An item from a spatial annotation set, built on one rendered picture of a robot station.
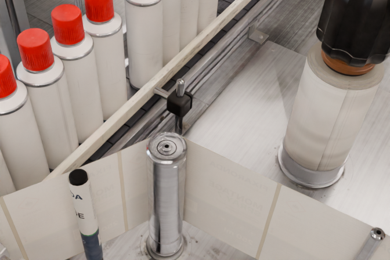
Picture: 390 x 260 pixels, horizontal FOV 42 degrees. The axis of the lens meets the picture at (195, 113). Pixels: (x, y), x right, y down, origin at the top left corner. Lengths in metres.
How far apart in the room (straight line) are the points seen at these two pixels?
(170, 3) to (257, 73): 0.19
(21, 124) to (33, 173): 0.09
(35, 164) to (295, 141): 0.31
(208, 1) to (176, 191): 0.41
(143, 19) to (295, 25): 0.41
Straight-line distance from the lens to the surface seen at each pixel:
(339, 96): 0.56
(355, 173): 0.72
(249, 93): 0.78
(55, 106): 0.60
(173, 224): 0.54
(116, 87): 0.69
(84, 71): 0.61
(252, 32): 0.97
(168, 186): 0.48
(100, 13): 0.61
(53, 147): 0.65
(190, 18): 0.79
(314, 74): 0.56
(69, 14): 0.58
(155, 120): 0.76
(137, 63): 0.74
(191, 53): 0.80
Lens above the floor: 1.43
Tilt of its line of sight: 48 degrees down
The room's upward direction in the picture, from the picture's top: 4 degrees clockwise
